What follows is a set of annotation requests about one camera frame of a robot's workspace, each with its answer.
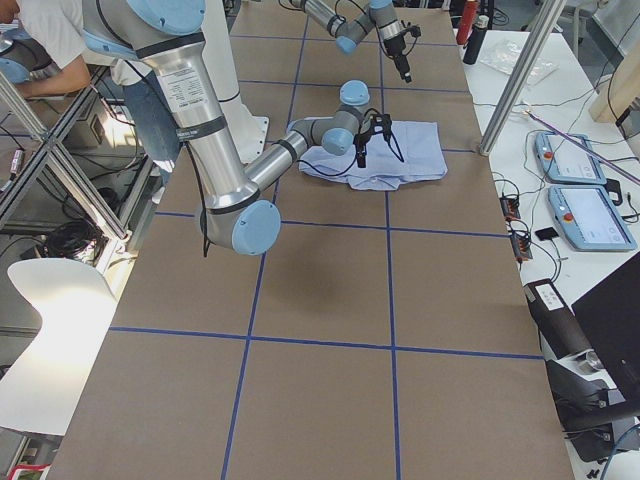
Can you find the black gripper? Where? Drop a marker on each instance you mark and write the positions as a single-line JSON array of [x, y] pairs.
[[395, 49], [362, 141]]

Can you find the light blue striped shirt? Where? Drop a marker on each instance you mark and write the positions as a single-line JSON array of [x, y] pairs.
[[413, 155]]

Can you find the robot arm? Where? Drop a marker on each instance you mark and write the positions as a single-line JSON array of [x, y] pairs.
[[377, 16], [167, 37]]

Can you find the black water bottle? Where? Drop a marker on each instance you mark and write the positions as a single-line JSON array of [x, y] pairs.
[[475, 40]]

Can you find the red cylinder bottle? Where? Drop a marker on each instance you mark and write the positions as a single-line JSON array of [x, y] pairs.
[[466, 21]]

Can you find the clear plastic bag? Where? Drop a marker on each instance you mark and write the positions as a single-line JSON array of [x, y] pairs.
[[504, 55]]

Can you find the upper blue teach pendant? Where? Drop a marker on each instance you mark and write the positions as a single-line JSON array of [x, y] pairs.
[[563, 162]]

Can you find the blue teach pendant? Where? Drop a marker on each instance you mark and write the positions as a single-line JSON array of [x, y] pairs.
[[588, 219], [563, 162]]

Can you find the person leg in jeans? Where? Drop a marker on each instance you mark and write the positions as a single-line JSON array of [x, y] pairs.
[[58, 27]]

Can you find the lower blue teach pendant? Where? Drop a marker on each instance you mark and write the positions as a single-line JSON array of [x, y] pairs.
[[588, 219]]

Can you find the black monitor and stand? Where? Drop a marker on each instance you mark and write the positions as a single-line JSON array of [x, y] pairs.
[[595, 417]]

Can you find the white moulded chair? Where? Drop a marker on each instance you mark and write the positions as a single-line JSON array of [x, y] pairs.
[[41, 390]]

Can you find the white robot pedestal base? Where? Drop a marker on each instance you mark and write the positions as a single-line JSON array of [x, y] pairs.
[[249, 132]]

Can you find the aluminium frame post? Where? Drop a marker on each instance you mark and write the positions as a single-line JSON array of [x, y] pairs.
[[540, 31]]

